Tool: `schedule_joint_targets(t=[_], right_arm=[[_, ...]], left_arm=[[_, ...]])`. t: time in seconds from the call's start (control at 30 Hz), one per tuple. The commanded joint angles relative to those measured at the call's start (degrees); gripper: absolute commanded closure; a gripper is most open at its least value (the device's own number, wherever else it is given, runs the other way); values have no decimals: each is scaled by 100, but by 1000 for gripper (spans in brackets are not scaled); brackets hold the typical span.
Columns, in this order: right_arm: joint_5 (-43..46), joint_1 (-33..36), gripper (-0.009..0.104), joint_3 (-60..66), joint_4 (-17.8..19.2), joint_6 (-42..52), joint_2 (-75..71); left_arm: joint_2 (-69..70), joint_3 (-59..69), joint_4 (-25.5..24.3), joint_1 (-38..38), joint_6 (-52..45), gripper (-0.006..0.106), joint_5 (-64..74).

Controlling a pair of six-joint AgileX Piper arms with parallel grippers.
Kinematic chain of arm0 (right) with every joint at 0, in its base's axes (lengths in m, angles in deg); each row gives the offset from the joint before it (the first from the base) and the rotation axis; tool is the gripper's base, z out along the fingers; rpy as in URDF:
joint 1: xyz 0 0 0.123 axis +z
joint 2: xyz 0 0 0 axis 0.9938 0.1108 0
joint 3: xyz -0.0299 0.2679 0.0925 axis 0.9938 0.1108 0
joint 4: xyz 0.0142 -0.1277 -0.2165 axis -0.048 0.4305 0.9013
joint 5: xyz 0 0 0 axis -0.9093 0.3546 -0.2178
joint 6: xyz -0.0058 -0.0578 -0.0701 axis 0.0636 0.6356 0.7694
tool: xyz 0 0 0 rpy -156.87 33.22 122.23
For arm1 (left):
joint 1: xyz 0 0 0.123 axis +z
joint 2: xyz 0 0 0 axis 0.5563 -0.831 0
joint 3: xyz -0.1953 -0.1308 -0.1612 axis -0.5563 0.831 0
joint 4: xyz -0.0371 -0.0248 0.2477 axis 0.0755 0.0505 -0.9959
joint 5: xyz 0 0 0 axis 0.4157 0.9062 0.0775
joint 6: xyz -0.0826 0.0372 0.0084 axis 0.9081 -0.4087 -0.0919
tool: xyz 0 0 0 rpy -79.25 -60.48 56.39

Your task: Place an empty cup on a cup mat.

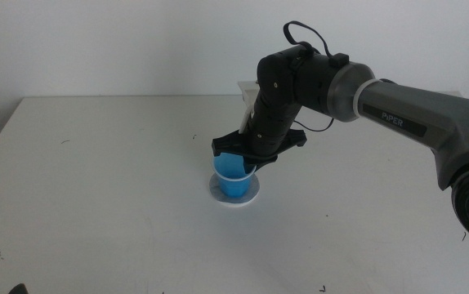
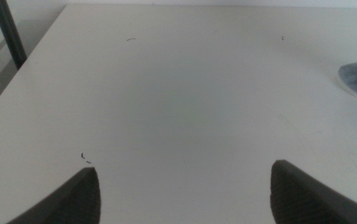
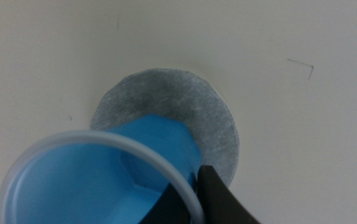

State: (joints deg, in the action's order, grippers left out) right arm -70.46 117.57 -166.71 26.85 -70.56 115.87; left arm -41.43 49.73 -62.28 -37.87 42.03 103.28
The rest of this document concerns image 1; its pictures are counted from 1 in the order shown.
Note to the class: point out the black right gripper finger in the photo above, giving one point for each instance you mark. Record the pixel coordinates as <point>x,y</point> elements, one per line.
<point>250,166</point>

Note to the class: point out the grey and black right arm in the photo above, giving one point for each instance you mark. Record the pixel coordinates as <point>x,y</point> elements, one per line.
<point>414,118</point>

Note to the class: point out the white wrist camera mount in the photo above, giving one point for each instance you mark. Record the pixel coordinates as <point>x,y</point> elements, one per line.
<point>247,96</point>

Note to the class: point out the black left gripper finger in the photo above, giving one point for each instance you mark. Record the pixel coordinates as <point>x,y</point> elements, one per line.
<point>19,289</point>

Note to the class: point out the round grey felt cup mat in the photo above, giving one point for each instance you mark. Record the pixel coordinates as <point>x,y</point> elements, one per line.
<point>242,198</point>

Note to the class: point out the blue plastic cup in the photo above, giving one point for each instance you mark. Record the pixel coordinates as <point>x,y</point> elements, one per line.
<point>232,183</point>

